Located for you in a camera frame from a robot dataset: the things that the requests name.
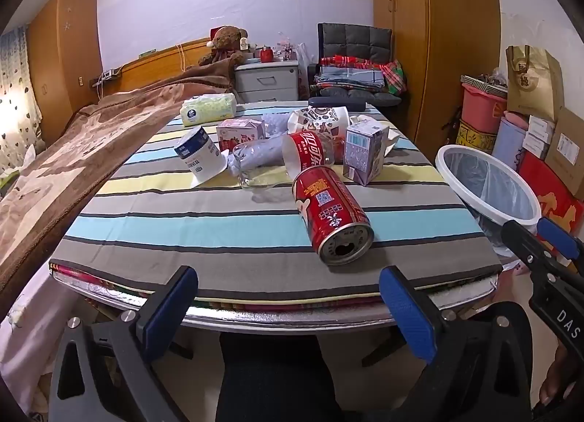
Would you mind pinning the grey cushioned chair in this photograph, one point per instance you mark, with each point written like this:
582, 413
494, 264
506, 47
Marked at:
356, 41

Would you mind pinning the brown blanket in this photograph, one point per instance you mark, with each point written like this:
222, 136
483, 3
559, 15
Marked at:
91, 143

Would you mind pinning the dark blue glasses case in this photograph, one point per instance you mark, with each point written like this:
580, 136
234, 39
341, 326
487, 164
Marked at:
337, 102

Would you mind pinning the pink plastic bucket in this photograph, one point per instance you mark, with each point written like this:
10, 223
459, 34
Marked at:
481, 107

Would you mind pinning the striped tablecloth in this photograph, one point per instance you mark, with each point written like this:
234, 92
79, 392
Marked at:
182, 230

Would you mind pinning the small white box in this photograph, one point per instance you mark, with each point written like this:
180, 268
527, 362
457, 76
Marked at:
540, 126
536, 146

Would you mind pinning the green white tissue pack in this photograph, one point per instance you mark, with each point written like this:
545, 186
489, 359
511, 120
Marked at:
207, 109

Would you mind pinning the lavender box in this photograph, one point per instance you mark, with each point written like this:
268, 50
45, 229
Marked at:
508, 143

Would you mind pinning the pink drink carton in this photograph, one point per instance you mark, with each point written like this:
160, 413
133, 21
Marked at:
237, 132

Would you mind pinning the clear bottle with red label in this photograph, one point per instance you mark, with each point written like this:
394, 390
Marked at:
310, 150

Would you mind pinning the white plastic bag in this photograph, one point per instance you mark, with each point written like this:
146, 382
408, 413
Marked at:
302, 61

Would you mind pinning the patterned tray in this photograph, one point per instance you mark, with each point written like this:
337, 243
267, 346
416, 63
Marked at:
483, 83

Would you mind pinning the white foam net wrap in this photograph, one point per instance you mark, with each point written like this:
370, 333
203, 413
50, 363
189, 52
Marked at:
276, 125

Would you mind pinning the wooden headboard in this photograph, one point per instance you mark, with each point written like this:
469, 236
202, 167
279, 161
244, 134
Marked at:
150, 66

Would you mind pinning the brown teddy bear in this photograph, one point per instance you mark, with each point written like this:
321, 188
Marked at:
226, 41

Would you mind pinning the patterned curtain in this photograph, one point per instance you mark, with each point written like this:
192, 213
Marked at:
16, 98

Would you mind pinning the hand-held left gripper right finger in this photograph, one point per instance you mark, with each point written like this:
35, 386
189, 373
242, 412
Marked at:
408, 317

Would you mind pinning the white round trash bin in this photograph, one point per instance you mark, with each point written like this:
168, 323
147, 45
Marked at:
441, 161

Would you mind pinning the yellow patterned tin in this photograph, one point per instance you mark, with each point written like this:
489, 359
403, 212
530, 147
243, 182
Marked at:
474, 137

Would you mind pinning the person's right hand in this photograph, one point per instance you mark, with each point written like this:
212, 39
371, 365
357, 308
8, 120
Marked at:
556, 376

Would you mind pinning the grey nightstand with drawers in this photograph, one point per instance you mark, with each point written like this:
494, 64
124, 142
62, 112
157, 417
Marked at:
269, 79

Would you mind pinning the pale pink bed sheet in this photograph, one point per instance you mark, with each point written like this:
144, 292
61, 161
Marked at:
27, 335

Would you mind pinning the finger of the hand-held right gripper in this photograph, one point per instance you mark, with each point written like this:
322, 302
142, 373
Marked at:
520, 239
559, 237

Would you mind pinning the red cartoon drink can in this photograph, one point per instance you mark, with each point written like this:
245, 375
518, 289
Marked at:
328, 207

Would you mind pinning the red jar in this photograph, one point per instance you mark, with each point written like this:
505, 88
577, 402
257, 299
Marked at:
266, 54

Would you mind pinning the white blue paper cup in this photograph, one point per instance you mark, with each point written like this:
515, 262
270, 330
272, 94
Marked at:
200, 157

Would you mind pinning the purple white drink carton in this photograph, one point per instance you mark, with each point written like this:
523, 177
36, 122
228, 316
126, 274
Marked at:
365, 152

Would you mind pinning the brown paper gift bag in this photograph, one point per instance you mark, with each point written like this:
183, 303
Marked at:
534, 84

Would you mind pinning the clear plastic bin liner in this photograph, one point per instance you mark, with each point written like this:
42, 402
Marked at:
497, 184

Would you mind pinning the small wooden wardrobe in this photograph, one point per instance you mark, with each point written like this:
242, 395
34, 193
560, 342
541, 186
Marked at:
59, 61

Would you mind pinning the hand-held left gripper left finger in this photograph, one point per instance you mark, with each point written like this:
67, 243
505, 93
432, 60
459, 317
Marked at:
169, 308

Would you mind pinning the stack of folded cloths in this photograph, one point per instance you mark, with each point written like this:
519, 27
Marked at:
351, 75

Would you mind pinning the red gift box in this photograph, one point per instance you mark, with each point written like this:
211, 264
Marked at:
547, 189

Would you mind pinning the large wooden wardrobe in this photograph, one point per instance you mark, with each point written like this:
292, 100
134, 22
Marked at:
447, 38

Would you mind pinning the power strip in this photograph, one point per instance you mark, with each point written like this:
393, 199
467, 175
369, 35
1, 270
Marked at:
107, 77

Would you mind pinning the cardboard box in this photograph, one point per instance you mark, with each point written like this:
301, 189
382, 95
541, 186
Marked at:
568, 152

